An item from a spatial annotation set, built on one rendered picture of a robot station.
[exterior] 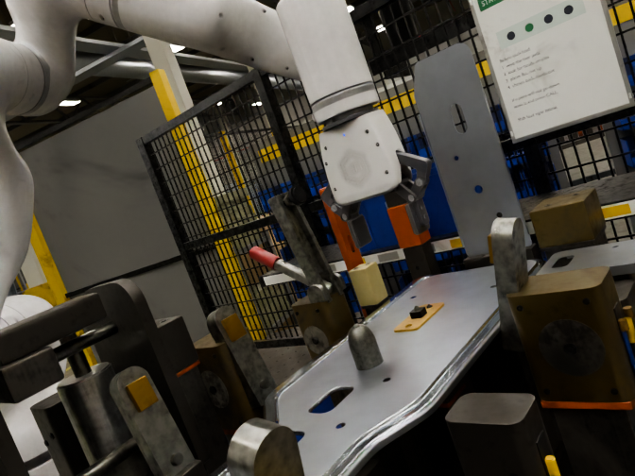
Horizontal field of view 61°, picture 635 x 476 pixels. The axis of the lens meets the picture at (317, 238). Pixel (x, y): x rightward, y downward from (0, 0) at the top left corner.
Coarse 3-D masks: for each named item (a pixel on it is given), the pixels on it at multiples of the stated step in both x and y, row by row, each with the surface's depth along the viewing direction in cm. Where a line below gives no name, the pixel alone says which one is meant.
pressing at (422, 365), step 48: (432, 288) 83; (480, 288) 75; (384, 336) 69; (432, 336) 64; (480, 336) 59; (288, 384) 64; (336, 384) 60; (384, 384) 55; (432, 384) 52; (336, 432) 49; (384, 432) 47
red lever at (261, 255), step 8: (256, 248) 86; (256, 256) 86; (264, 256) 85; (272, 256) 85; (264, 264) 86; (272, 264) 84; (280, 264) 83; (288, 264) 84; (288, 272) 83; (296, 272) 82; (304, 280) 81; (328, 288) 79
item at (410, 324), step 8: (424, 304) 76; (432, 304) 74; (440, 304) 73; (416, 312) 71; (424, 312) 71; (432, 312) 71; (408, 320) 71; (416, 320) 70; (424, 320) 69; (400, 328) 70; (408, 328) 68; (416, 328) 67
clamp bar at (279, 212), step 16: (288, 192) 77; (304, 192) 78; (272, 208) 79; (288, 208) 80; (288, 224) 78; (304, 224) 80; (288, 240) 79; (304, 240) 80; (304, 256) 78; (320, 256) 80; (304, 272) 79; (320, 272) 81; (336, 288) 80
